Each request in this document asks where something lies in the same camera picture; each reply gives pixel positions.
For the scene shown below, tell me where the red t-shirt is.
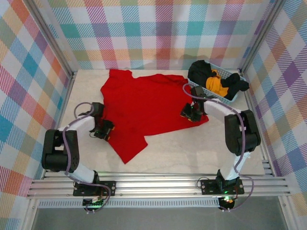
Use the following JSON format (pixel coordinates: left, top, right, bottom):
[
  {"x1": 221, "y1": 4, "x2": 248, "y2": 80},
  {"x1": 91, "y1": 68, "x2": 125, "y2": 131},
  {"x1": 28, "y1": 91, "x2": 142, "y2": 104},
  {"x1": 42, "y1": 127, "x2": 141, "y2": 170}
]
[{"x1": 100, "y1": 69, "x2": 209, "y2": 165}]

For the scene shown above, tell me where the orange-yellow t-shirt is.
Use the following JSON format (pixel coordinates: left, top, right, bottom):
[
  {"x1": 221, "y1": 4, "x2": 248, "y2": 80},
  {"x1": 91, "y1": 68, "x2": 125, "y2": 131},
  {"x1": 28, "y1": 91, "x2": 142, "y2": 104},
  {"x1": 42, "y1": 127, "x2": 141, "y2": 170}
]
[{"x1": 205, "y1": 69, "x2": 230, "y2": 98}]

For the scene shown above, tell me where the black t-shirt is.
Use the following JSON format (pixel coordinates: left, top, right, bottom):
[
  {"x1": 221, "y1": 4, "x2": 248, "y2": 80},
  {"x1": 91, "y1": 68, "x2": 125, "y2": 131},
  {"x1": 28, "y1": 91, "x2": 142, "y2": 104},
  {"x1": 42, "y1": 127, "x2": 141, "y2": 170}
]
[
  {"x1": 220, "y1": 73, "x2": 250, "y2": 101},
  {"x1": 188, "y1": 60, "x2": 214, "y2": 87}
]

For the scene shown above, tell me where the light blue plastic basket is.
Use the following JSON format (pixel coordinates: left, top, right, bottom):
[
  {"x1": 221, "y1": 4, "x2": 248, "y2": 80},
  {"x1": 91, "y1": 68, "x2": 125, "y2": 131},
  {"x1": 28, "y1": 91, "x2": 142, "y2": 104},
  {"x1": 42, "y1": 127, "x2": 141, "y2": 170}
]
[{"x1": 187, "y1": 61, "x2": 247, "y2": 105}]

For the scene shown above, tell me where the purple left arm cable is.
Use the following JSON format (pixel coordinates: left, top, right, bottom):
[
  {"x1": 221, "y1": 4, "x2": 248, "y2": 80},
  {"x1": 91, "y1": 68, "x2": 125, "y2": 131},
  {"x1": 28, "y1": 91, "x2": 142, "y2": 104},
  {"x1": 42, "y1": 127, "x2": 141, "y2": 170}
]
[{"x1": 62, "y1": 102, "x2": 95, "y2": 177}]

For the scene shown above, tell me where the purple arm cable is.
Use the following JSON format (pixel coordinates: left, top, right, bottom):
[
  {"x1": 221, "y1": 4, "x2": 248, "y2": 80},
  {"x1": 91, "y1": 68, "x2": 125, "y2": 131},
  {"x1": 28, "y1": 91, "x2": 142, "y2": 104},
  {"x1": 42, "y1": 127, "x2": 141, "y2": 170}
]
[
  {"x1": 183, "y1": 83, "x2": 248, "y2": 173},
  {"x1": 62, "y1": 102, "x2": 95, "y2": 177}
]

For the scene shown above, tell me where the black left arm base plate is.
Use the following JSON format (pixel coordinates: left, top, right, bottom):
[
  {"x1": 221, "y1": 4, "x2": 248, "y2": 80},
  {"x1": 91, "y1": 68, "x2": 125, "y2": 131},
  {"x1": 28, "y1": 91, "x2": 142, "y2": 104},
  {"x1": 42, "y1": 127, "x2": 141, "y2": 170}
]
[{"x1": 73, "y1": 180, "x2": 117, "y2": 197}]

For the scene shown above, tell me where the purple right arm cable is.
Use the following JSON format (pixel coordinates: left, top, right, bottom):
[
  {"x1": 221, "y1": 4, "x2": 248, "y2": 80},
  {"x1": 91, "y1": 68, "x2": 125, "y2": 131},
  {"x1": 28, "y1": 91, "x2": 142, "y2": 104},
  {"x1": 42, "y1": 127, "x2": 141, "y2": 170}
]
[{"x1": 183, "y1": 83, "x2": 248, "y2": 173}]

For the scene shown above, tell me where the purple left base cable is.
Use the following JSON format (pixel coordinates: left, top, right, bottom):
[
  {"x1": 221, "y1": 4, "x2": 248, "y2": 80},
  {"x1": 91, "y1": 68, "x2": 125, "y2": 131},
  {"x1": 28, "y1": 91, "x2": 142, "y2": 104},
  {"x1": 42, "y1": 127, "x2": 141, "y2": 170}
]
[{"x1": 83, "y1": 184, "x2": 112, "y2": 214}]

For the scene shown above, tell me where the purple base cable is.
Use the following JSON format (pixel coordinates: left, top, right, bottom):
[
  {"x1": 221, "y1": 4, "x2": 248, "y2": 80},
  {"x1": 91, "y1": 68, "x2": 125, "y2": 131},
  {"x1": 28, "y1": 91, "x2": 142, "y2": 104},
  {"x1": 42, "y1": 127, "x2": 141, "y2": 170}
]
[
  {"x1": 83, "y1": 184, "x2": 112, "y2": 214},
  {"x1": 219, "y1": 173, "x2": 255, "y2": 213}
]

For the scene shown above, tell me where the long aluminium mounting rail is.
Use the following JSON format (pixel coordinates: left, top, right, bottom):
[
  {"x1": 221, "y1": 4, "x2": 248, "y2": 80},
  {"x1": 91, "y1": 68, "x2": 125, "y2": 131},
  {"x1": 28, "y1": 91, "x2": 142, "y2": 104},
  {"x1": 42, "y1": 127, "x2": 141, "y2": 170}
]
[{"x1": 26, "y1": 176, "x2": 290, "y2": 200}]

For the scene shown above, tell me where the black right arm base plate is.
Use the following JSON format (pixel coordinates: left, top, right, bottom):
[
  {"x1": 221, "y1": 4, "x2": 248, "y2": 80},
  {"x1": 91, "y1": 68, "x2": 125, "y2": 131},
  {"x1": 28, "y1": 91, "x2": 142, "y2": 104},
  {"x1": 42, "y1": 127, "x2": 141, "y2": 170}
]
[{"x1": 200, "y1": 177, "x2": 245, "y2": 195}]

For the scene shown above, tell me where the grey slotted cable duct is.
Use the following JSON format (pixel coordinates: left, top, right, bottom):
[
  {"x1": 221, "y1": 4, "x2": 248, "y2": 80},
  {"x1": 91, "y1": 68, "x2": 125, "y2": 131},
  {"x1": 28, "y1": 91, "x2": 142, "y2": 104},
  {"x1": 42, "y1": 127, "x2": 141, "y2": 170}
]
[{"x1": 38, "y1": 197, "x2": 224, "y2": 209}]

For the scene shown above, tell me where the aluminium frame post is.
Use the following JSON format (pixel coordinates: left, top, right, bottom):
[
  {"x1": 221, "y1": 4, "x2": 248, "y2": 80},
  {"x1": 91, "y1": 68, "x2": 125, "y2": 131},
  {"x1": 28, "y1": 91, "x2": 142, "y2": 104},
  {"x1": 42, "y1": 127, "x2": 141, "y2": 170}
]
[
  {"x1": 23, "y1": 0, "x2": 76, "y2": 79},
  {"x1": 238, "y1": 0, "x2": 288, "y2": 72}
]

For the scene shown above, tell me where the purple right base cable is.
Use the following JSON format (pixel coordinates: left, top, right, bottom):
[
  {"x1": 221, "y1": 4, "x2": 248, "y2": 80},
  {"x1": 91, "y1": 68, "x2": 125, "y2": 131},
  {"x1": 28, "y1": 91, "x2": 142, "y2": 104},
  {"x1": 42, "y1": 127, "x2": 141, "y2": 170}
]
[{"x1": 219, "y1": 173, "x2": 255, "y2": 213}]

